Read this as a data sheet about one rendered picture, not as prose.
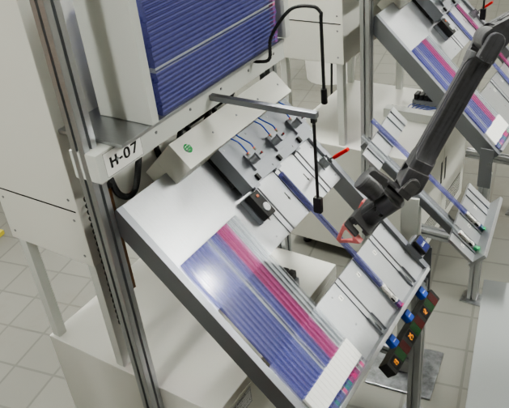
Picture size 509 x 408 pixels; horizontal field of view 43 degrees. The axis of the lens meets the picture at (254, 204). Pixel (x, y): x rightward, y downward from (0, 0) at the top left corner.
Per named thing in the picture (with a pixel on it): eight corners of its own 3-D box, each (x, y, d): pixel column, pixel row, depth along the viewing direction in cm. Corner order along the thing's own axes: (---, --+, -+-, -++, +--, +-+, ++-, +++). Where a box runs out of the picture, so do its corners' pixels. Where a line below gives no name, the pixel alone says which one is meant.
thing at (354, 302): (417, 271, 199) (424, 268, 197) (316, 431, 154) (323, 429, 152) (375, 225, 199) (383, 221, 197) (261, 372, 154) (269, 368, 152)
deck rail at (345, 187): (416, 274, 203) (430, 266, 198) (413, 278, 201) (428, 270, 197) (262, 102, 201) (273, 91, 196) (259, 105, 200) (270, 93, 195)
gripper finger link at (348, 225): (325, 235, 175) (348, 220, 168) (337, 222, 180) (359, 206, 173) (342, 254, 175) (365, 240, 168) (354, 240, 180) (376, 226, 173)
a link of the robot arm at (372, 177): (423, 185, 160) (417, 175, 168) (389, 156, 158) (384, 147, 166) (390, 220, 164) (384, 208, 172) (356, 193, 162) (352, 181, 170)
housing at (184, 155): (266, 116, 200) (292, 91, 190) (167, 195, 167) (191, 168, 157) (248, 97, 200) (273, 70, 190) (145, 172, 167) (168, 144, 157)
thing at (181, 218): (331, 184, 200) (341, 177, 196) (205, 319, 155) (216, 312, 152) (260, 104, 199) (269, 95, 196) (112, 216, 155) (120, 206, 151)
